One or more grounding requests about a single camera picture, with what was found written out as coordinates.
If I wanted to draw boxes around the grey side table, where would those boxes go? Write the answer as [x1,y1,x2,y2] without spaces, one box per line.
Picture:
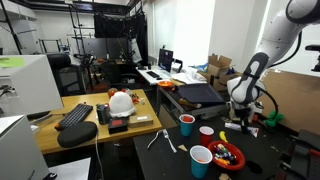
[155,84,234,120]

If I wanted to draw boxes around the black keyboard with orange edge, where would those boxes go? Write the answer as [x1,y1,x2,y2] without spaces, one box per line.
[54,102,95,132]

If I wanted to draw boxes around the black desktop monitor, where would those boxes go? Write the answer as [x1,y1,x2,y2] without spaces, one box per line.
[157,48,175,73]

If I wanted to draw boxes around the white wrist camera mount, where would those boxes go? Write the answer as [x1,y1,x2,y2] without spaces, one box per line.
[227,99,265,116]

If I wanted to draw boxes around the black box with red top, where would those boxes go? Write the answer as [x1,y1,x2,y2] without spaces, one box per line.
[107,117,129,135]

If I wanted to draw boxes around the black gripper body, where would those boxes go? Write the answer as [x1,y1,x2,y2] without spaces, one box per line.
[235,107,255,125]

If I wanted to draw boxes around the colourful toy pile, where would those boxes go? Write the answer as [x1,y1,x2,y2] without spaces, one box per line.
[213,143,238,166]

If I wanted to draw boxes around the yellow banana toy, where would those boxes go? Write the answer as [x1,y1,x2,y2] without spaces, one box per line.
[218,130,229,144]

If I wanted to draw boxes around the green toy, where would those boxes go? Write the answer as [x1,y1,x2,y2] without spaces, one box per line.
[264,110,285,129]

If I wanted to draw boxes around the white rounded helmet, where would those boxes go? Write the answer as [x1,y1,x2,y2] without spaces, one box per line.
[108,91,137,119]

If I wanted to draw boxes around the wooden desk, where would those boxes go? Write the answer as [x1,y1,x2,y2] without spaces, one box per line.
[33,88,164,156]

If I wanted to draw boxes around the green sticky note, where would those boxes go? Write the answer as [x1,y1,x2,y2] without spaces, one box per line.
[0,56,26,70]

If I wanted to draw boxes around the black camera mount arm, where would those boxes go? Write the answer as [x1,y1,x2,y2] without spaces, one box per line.
[311,51,320,73]

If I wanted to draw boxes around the blue plastic cup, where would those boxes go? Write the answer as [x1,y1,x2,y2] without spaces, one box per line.
[189,144,214,180]

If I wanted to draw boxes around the metal spoon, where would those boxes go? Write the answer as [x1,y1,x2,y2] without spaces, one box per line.
[146,129,164,150]

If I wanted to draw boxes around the metal fork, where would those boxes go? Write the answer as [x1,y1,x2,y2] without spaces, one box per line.
[162,128,178,155]

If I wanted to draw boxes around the brown cardboard panel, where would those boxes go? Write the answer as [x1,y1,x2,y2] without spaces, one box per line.
[259,68,320,136]

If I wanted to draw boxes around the white tray board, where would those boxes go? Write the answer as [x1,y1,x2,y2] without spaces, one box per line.
[47,157,92,180]

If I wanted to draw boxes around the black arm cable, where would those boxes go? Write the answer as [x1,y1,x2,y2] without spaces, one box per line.
[255,30,304,122]

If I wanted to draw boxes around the red bowl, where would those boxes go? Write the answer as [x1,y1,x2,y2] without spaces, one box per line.
[206,140,247,172]

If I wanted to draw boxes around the black tray box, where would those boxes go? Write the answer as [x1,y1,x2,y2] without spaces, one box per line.
[176,82,225,105]

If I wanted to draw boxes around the orange plate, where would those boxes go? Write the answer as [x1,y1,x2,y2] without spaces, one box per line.
[156,80,175,89]

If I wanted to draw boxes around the white tube with blue print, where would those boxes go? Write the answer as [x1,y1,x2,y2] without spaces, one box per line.
[223,121,260,138]

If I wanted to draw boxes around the open cardboard box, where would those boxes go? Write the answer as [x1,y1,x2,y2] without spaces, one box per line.
[206,53,234,78]
[212,71,246,92]

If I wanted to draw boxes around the black office chair with headrest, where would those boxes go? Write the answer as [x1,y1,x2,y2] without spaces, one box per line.
[46,52,87,98]

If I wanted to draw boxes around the black curtain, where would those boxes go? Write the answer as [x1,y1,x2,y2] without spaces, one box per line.
[92,11,150,65]

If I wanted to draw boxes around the white paper pile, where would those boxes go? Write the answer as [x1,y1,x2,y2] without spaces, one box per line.
[171,66,208,85]

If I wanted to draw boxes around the blue cup with red inside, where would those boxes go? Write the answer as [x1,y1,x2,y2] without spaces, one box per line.
[178,113,196,138]

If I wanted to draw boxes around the small black keyboard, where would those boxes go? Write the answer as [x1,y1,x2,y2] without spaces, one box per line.
[145,70,162,80]

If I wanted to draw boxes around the red plastic cup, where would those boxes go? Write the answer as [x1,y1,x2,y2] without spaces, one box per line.
[198,125,215,148]

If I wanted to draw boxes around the small cardboard box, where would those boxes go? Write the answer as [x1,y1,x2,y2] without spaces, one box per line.
[127,114,155,129]

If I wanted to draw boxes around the white desk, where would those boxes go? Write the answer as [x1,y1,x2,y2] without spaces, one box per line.
[135,65,178,86]

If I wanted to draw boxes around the black can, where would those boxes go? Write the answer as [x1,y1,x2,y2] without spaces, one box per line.
[95,103,112,126]

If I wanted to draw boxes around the black mesh office chair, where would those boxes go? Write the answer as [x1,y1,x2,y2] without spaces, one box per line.
[99,59,140,90]

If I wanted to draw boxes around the white monitor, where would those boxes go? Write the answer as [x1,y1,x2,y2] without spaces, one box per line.
[0,54,65,118]

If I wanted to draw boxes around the brown ball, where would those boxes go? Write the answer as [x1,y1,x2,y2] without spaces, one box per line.
[107,87,119,99]

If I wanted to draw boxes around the clear plastic bag clutter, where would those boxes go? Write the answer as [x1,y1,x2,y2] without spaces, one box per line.
[129,91,148,106]

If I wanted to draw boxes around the cardboard scrap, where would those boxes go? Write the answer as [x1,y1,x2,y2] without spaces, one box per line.
[177,143,189,153]
[217,172,232,180]

